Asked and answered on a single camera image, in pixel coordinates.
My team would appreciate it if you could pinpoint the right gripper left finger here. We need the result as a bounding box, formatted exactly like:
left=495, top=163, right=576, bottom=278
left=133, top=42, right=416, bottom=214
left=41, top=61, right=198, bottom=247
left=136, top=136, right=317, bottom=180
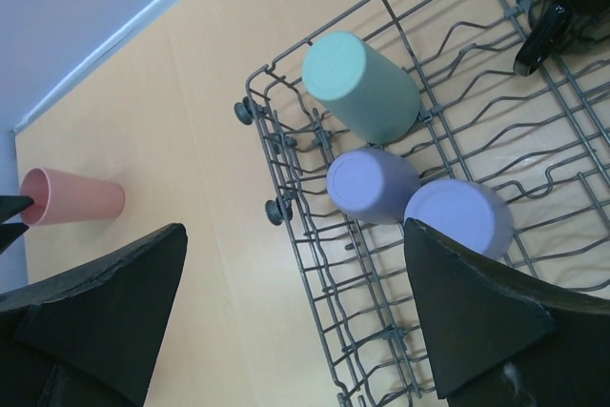
left=1, top=223, right=188, bottom=406

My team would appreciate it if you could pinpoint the purple cup small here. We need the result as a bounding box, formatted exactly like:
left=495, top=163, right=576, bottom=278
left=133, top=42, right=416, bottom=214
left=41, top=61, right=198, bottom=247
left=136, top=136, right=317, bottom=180
left=326, top=148, right=421, bottom=225

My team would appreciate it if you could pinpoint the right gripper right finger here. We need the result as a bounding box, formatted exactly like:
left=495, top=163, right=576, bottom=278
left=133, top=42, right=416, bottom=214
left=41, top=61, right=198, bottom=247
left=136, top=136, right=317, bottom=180
left=403, top=218, right=609, bottom=406

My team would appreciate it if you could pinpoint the green plastic cup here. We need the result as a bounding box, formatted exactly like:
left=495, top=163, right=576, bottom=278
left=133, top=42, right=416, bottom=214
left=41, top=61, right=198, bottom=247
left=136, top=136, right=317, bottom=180
left=301, top=31, right=420, bottom=144

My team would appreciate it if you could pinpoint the pink cup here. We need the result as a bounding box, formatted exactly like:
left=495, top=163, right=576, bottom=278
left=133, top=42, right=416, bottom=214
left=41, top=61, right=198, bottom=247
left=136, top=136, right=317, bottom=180
left=20, top=168, right=125, bottom=226

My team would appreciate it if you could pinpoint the grey wire dish rack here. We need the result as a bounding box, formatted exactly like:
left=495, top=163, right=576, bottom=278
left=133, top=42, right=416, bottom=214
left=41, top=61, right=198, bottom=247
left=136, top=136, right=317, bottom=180
left=233, top=0, right=610, bottom=407

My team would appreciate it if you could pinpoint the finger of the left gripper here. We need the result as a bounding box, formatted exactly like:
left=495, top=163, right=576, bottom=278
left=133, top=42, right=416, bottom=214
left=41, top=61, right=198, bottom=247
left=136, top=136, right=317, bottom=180
left=0, top=195, right=34, bottom=219
left=0, top=222, right=28, bottom=254

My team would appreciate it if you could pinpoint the black white-lined mug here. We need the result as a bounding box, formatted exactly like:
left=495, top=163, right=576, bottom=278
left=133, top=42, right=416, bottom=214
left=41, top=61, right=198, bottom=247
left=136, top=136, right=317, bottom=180
left=513, top=0, right=609, bottom=76

